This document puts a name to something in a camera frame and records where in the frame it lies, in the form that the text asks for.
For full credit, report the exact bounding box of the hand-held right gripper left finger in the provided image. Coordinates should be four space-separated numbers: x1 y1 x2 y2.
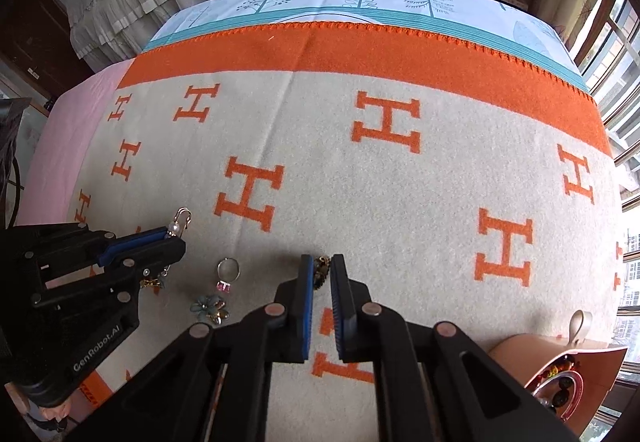
65 253 316 442

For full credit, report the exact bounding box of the small gold pendant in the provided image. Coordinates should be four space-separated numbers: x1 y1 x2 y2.
312 255 332 292

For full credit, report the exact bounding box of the ring with pink stones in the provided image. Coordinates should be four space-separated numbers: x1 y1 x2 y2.
215 257 241 296

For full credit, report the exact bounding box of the orange cardboard box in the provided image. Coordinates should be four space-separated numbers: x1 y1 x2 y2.
487 331 629 439

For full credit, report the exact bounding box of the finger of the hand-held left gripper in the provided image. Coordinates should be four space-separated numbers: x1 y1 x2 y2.
14 221 172 269
29 236 187 309

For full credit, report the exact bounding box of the pink bed sheet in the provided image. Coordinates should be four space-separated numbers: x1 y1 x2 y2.
22 56 137 229

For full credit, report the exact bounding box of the small flower earring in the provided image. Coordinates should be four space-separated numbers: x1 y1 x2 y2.
189 294 231 326

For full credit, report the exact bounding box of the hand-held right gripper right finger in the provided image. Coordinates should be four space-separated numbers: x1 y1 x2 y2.
329 253 581 442

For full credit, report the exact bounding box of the dark wooden door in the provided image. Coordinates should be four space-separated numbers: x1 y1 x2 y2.
0 0 97 99

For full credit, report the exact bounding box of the orange and cream printed blanket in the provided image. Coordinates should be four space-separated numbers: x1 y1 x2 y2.
65 19 624 442

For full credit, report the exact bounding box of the black cable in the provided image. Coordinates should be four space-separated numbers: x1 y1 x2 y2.
0 97 34 229

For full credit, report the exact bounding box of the pearl pin brooch with flowers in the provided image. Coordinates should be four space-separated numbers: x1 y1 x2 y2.
137 207 194 294

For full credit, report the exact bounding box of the metal window grille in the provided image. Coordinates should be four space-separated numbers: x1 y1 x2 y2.
570 0 640 442

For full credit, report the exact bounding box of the person's left hand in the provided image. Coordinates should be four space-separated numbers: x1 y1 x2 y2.
32 401 72 436

